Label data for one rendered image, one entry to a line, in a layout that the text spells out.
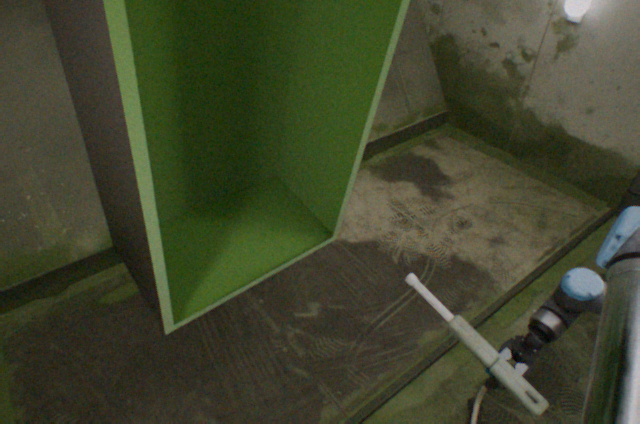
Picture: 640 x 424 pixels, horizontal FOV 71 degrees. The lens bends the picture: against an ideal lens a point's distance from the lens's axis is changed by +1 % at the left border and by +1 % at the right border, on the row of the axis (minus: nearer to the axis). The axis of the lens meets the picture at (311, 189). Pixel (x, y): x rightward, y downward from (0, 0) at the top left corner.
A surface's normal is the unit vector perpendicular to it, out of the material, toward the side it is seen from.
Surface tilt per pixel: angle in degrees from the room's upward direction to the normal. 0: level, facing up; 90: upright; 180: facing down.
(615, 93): 90
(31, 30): 57
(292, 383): 0
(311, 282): 0
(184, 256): 11
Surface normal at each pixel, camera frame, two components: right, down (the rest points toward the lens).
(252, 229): 0.15, -0.70
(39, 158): 0.51, -0.04
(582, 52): -0.79, 0.35
